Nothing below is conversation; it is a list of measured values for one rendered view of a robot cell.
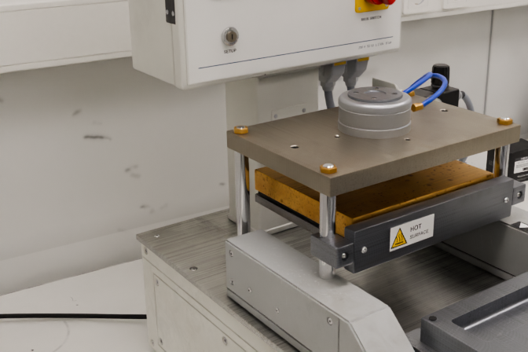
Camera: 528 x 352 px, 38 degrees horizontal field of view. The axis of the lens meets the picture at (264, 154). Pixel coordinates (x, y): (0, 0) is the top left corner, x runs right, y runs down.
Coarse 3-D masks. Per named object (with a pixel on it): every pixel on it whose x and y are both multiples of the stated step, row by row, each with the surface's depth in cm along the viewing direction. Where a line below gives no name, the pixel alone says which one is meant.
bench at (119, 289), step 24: (120, 264) 133; (48, 288) 125; (72, 288) 125; (96, 288) 125; (120, 288) 125; (144, 288) 125; (0, 312) 118; (24, 312) 118; (48, 312) 118; (72, 312) 118; (96, 312) 118; (120, 312) 118; (144, 312) 118; (0, 336) 112; (24, 336) 112; (48, 336) 112; (72, 336) 112; (96, 336) 112; (120, 336) 112; (144, 336) 111
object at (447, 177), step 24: (264, 168) 88; (432, 168) 87; (456, 168) 87; (264, 192) 87; (288, 192) 83; (312, 192) 81; (360, 192) 80; (384, 192) 80; (408, 192) 80; (432, 192) 80; (288, 216) 84; (312, 216) 80; (336, 216) 76; (360, 216) 75
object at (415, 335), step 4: (416, 328) 72; (408, 332) 72; (412, 332) 72; (416, 332) 72; (408, 336) 71; (412, 336) 71; (416, 336) 71; (412, 340) 70; (416, 340) 70; (412, 344) 70; (416, 344) 70; (420, 344) 70; (424, 344) 70; (416, 348) 69; (420, 348) 69; (424, 348) 69; (428, 348) 69
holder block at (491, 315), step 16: (496, 288) 74; (512, 288) 74; (464, 304) 71; (480, 304) 71; (496, 304) 72; (512, 304) 74; (432, 320) 69; (448, 320) 69; (464, 320) 70; (480, 320) 71; (496, 320) 71; (512, 320) 71; (432, 336) 69; (448, 336) 67; (464, 336) 66; (480, 336) 69; (496, 336) 69; (512, 336) 66
